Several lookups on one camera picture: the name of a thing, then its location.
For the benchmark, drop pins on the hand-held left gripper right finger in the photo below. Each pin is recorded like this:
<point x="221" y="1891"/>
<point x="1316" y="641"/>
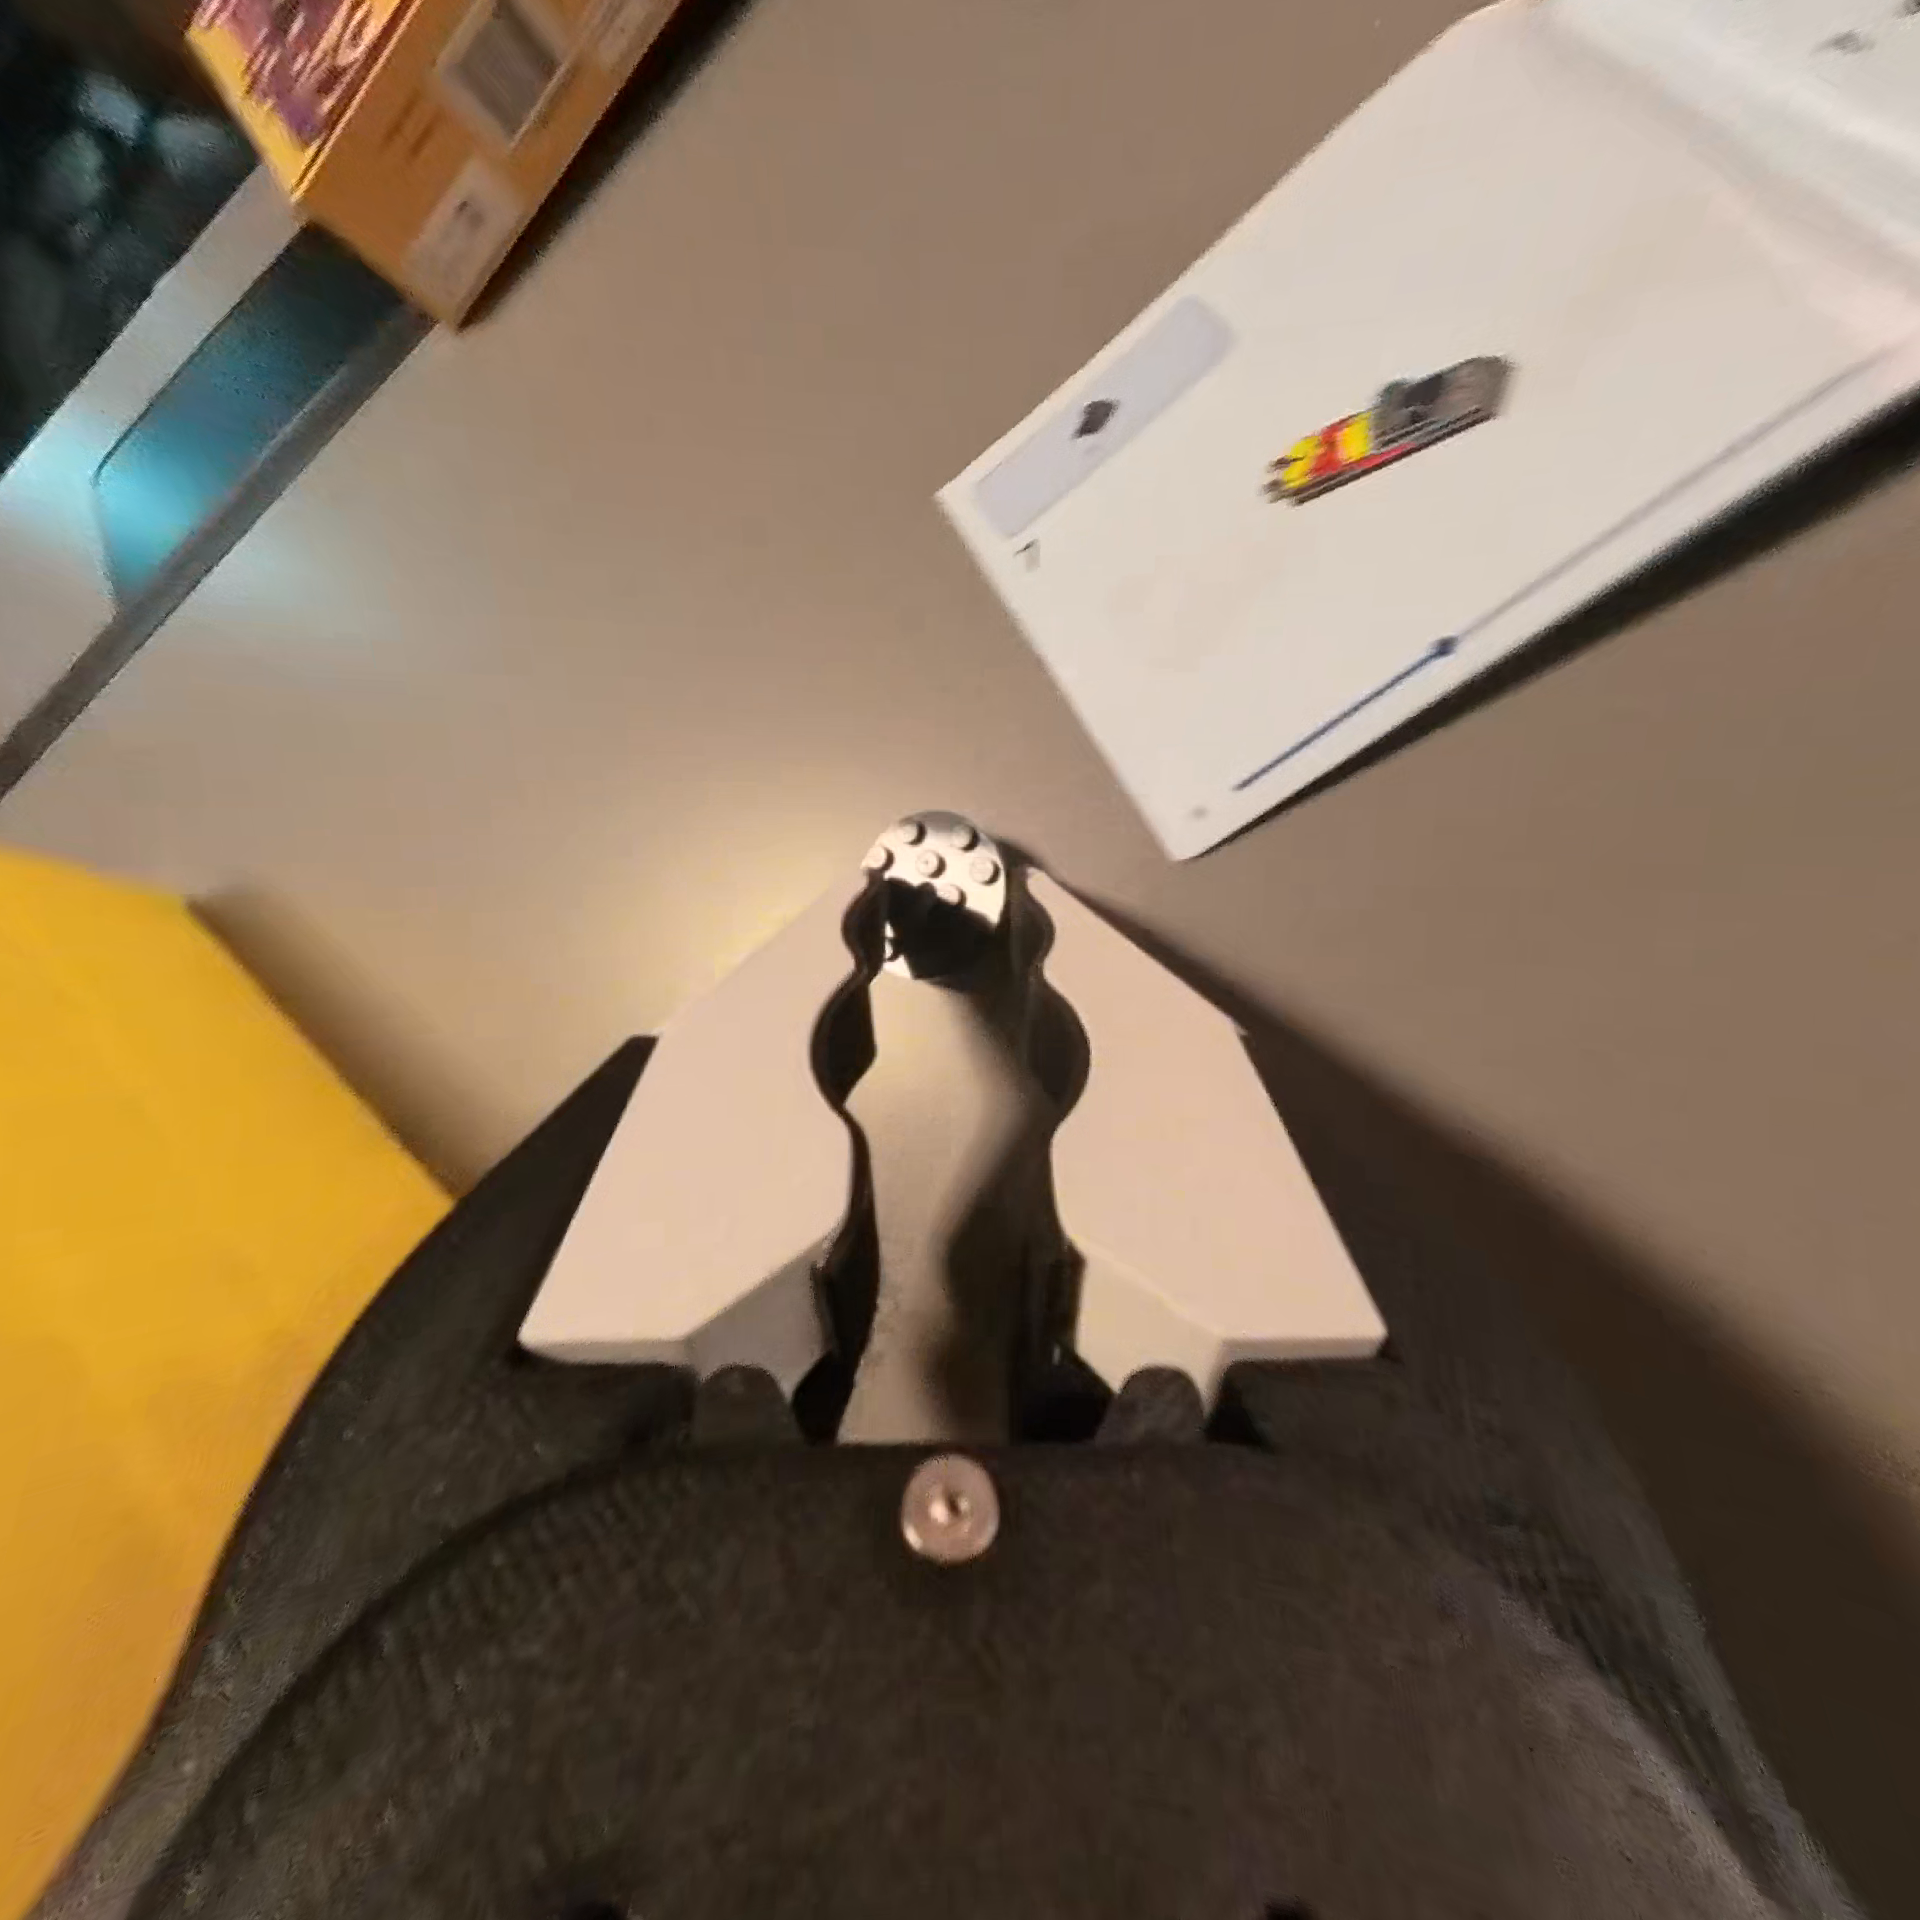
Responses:
<point x="1215" y="1201"/>

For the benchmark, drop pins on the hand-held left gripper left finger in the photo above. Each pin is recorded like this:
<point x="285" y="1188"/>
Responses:
<point x="692" y="1201"/>

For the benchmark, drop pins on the black round lego plate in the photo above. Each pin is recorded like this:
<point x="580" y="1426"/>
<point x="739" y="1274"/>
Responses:
<point x="939" y="861"/>

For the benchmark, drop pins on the yellow plastic bin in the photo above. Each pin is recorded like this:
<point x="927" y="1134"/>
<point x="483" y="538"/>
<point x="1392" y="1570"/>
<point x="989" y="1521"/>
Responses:
<point x="150" y="1275"/>

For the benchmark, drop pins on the white instruction booklet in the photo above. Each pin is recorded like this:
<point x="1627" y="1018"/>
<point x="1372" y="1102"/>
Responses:
<point x="1424" y="451"/>

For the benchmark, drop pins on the orange cardboard box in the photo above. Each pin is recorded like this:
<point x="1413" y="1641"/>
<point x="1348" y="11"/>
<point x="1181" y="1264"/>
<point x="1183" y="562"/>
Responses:
<point x="422" y="134"/>

